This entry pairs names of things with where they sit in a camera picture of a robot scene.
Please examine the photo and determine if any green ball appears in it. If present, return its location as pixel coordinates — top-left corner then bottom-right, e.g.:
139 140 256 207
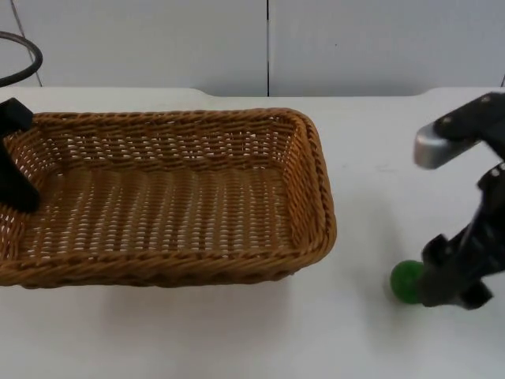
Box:
389 260 427 306

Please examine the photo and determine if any black cable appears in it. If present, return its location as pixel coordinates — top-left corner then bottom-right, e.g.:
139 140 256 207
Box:
0 31 44 88

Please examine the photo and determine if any pale brown wicker basket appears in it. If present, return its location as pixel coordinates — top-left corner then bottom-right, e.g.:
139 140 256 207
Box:
0 107 339 291

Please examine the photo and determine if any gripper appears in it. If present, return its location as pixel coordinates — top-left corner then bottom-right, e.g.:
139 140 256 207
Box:
0 97 42 212
419 157 505 312

